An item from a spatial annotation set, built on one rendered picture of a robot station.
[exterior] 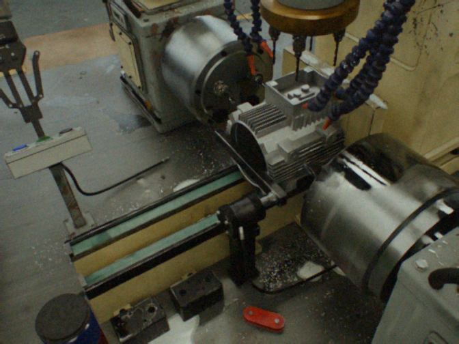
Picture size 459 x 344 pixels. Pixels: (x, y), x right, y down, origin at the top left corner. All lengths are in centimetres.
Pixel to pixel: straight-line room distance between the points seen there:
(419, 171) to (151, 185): 73
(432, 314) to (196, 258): 52
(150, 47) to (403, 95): 65
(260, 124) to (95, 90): 88
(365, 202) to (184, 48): 62
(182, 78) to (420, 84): 54
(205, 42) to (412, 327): 76
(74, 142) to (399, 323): 72
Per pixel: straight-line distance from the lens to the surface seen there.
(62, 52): 346
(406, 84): 101
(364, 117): 95
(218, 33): 113
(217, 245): 101
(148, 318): 93
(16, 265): 119
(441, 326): 67
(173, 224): 105
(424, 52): 96
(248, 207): 84
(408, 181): 75
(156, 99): 134
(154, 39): 124
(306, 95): 97
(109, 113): 154
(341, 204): 75
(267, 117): 94
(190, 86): 109
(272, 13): 82
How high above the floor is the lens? 167
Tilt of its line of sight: 44 degrees down
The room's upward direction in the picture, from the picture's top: 3 degrees counter-clockwise
